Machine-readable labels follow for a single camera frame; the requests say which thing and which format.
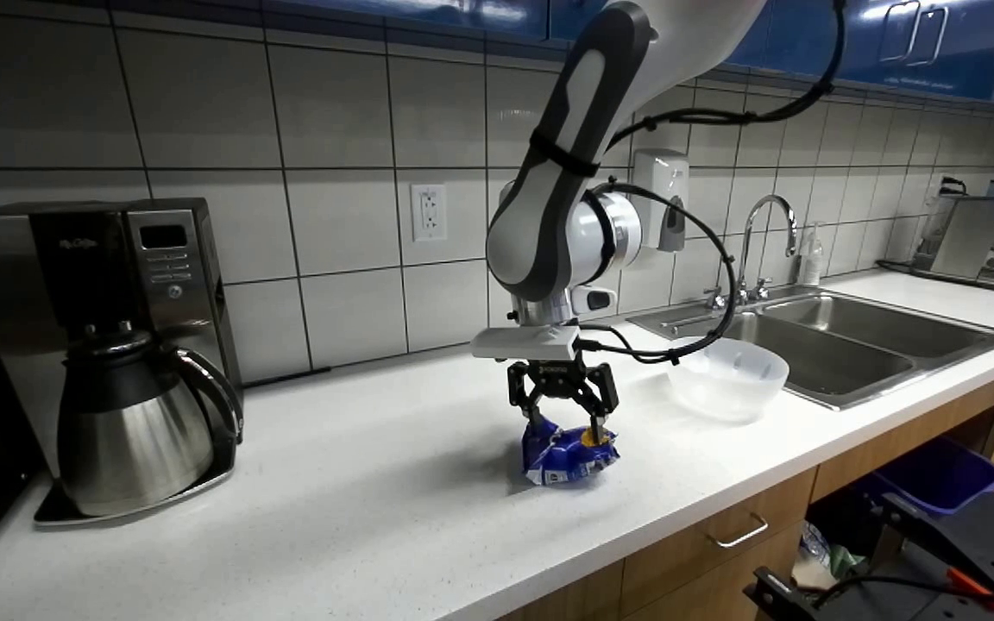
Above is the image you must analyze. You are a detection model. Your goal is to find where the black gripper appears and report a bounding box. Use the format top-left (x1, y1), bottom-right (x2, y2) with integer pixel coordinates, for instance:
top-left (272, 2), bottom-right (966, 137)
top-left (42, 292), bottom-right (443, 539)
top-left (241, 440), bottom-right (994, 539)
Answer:
top-left (507, 360), bottom-right (619, 440)

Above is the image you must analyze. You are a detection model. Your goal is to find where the blue dorito chip packet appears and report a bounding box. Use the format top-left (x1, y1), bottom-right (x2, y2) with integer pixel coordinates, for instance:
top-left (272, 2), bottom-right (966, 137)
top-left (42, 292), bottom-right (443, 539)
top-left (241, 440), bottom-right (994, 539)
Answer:
top-left (521, 416), bottom-right (619, 485)

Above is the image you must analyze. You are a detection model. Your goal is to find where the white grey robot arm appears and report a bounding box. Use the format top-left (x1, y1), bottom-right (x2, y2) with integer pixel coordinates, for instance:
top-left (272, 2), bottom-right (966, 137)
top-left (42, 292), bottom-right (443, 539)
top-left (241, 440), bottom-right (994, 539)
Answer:
top-left (473, 0), bottom-right (762, 444)

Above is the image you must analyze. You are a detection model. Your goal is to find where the clear plastic bowl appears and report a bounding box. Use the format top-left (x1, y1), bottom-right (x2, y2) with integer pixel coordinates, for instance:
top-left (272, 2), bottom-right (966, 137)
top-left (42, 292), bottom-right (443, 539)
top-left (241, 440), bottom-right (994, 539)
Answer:
top-left (666, 339), bottom-right (791, 425)

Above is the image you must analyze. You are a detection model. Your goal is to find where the chrome sink faucet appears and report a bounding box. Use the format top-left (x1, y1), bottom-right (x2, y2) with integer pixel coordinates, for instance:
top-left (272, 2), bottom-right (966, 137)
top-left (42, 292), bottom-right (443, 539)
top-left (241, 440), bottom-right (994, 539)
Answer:
top-left (707, 194), bottom-right (799, 311)

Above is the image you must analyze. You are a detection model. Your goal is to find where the stainless steel sink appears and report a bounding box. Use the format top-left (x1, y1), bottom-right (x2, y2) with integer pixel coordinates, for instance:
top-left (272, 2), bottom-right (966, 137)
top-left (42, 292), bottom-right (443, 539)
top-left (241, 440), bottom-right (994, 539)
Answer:
top-left (644, 287), bottom-right (994, 410)

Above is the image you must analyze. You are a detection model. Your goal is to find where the blue recycling bin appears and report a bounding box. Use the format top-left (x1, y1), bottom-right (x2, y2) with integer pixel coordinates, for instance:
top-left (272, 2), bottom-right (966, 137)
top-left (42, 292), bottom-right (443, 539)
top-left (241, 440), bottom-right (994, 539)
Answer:
top-left (872, 444), bottom-right (994, 516)

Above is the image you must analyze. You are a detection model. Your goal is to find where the steel coffee carafe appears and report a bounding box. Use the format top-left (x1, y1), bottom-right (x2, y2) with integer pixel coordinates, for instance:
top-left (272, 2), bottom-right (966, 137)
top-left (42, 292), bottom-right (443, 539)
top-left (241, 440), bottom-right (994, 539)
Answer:
top-left (54, 331), bottom-right (241, 516)

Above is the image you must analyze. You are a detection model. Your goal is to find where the silver espresso machine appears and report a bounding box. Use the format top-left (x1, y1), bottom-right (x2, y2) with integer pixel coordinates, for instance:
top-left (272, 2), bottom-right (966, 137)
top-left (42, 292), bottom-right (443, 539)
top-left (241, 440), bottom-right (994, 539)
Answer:
top-left (879, 177), bottom-right (994, 290)

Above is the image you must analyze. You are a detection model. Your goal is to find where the stainless steel coffee maker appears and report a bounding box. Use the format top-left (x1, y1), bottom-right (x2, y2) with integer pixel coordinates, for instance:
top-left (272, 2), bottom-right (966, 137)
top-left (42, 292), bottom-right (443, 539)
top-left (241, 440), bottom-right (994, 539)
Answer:
top-left (0, 196), bottom-right (245, 528)

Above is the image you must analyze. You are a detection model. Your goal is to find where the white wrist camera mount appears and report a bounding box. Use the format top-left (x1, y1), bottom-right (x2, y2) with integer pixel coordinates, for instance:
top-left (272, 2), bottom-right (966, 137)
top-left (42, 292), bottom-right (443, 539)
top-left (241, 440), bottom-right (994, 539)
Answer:
top-left (473, 329), bottom-right (576, 362)

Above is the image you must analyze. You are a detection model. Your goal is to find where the white wall power outlet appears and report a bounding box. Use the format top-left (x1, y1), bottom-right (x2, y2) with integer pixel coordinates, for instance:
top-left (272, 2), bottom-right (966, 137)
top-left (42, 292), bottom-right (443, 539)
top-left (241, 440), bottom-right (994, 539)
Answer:
top-left (409, 183), bottom-right (450, 242)

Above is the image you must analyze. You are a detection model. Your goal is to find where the white wall soap dispenser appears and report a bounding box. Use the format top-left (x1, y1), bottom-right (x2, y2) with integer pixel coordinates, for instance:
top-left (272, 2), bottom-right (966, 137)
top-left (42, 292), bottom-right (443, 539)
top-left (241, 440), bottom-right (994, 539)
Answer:
top-left (630, 147), bottom-right (691, 250)

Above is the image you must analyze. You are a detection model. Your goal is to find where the metal cabinet drawer handle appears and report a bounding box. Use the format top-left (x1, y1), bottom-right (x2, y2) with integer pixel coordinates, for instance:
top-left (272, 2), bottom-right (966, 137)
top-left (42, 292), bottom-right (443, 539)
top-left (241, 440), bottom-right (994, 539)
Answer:
top-left (711, 521), bottom-right (771, 551)

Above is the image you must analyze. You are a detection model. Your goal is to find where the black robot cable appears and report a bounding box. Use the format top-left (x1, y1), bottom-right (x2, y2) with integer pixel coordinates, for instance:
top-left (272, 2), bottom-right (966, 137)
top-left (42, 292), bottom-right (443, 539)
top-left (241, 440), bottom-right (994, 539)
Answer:
top-left (574, 0), bottom-right (852, 370)

